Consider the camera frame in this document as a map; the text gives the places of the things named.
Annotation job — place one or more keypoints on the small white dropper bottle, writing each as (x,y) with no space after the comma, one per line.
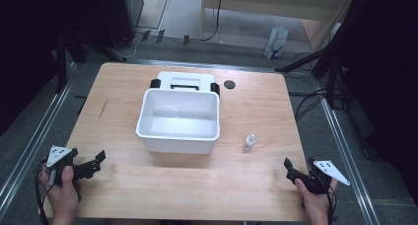
(249,143)

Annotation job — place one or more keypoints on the white lid with black latches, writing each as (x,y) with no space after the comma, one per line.
(185,78)

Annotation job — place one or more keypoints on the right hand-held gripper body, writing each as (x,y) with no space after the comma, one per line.
(323,175)

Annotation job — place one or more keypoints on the person's right hand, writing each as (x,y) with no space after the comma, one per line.
(315,207)

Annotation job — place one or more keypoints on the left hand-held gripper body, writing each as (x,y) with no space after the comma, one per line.
(58,159)

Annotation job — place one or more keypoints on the metal floor rail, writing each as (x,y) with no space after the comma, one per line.
(29,146)
(348,152)

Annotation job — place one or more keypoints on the white paper bag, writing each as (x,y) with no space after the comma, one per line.
(276,40)

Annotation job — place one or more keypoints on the black metal stand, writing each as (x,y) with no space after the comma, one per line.
(62,63)
(325,63)

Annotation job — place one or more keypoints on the light wooden shelf unit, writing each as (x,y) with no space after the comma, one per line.
(279,4)

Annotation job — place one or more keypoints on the white plastic storage box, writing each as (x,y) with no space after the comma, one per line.
(179,119)

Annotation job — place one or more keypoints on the black round table grommet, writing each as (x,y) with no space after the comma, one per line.
(229,84)

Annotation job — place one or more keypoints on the person's left hand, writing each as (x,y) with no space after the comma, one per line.
(62,198)

